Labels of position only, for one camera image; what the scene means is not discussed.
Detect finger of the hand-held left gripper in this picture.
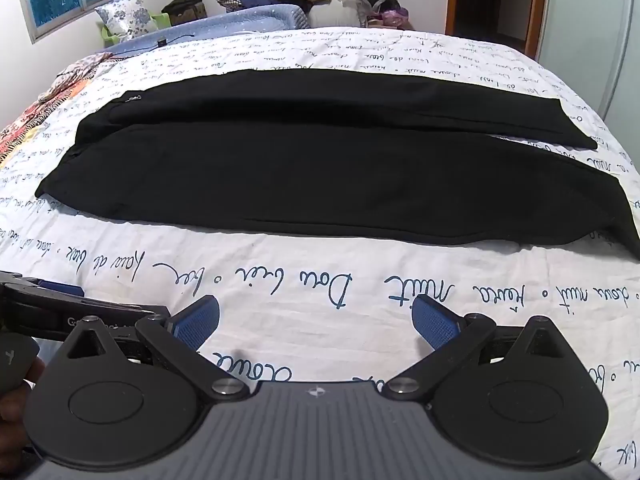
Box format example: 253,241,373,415
0,271,85,304

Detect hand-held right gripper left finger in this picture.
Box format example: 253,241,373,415
65,295,249,402

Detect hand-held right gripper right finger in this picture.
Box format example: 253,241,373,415
384,294,571,403

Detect black pants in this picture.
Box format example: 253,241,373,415
34,67,640,261

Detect person's left hand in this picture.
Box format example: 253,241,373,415
0,355,48,456

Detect white bed sheet with script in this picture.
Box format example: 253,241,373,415
0,25,640,480

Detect colourful patchwork quilt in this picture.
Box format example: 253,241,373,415
0,51,113,161

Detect floral pillow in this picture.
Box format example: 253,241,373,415
94,0,160,41

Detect black handbag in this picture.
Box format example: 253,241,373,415
161,0,206,27

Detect light blue blanket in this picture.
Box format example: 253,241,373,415
102,4,310,56

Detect purple cloth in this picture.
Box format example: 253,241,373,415
367,7,413,31

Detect white plastic bag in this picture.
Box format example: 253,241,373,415
307,0,371,28

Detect white wardrobe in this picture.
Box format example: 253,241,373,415
537,0,640,126

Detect black charger cable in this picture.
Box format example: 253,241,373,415
127,34,196,53

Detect wooden door frame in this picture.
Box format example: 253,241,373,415
445,0,551,58

